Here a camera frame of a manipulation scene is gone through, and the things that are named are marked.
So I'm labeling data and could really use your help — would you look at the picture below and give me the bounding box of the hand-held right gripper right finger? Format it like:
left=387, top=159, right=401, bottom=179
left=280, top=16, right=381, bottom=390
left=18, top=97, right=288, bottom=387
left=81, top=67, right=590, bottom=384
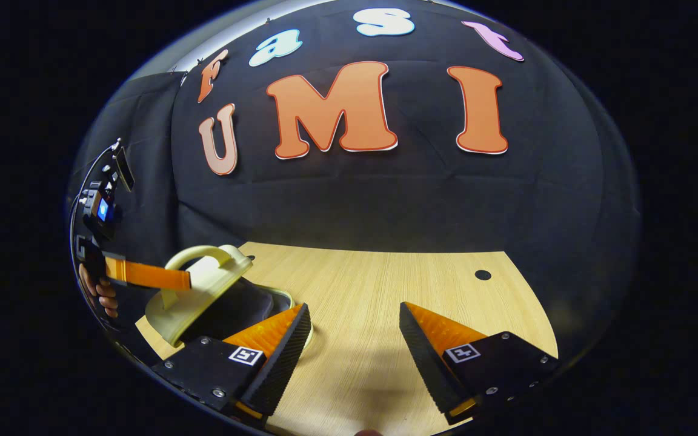
left=398, top=301, right=561, bottom=425

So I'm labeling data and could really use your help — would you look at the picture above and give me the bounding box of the black backdrop cloth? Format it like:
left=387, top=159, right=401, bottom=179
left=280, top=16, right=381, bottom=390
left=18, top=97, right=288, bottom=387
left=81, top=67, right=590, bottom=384
left=67, top=0, right=640, bottom=364

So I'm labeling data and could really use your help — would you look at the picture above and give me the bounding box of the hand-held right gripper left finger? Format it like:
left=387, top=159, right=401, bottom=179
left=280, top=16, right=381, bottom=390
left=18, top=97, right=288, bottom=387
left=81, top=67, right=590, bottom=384
left=151, top=302, right=314, bottom=422

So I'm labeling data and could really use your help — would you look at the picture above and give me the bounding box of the pale yellow suitcase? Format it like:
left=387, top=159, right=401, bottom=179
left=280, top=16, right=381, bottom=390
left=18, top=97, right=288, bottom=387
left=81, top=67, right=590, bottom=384
left=145, top=244, right=314, bottom=350

